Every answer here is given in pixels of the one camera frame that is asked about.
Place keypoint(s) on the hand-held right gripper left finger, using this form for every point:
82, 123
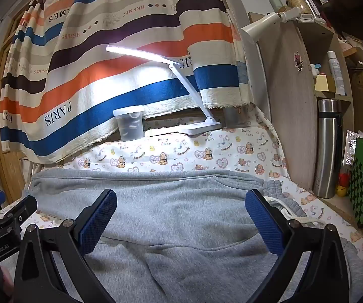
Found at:
101, 221

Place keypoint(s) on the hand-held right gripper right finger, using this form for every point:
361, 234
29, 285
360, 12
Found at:
263, 224

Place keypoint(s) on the grey sweat pants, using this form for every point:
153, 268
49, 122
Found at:
181, 214

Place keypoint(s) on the person's left hand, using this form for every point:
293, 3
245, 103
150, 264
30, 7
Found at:
7, 281

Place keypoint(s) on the yellow and red toy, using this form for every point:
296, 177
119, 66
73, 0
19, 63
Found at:
342, 191

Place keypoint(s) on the stainless steel thermos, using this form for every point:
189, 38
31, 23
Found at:
326, 151

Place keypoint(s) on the clear plastic cup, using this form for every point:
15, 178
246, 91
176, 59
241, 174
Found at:
129, 126

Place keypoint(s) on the bear printed bed sheet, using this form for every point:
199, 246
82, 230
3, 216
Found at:
181, 156

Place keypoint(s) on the wooden shelf unit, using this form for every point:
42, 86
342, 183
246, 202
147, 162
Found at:
288, 116

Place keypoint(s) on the silver foil packet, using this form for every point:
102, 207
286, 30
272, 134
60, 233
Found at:
350, 148

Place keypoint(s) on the small yellow box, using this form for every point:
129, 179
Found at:
325, 85

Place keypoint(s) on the striped cloth curtain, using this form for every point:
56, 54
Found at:
121, 69

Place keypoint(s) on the bear sticker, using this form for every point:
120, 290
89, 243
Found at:
298, 60

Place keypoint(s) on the white spray bottle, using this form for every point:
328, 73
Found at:
337, 72

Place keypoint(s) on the beige clip spot lamp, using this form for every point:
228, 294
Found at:
260, 26

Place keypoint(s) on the pale green pump bottle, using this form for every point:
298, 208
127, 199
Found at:
276, 1

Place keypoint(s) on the glass jar with grains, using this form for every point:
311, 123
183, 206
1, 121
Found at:
298, 0

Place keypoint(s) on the wooden door frame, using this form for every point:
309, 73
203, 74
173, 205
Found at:
11, 180

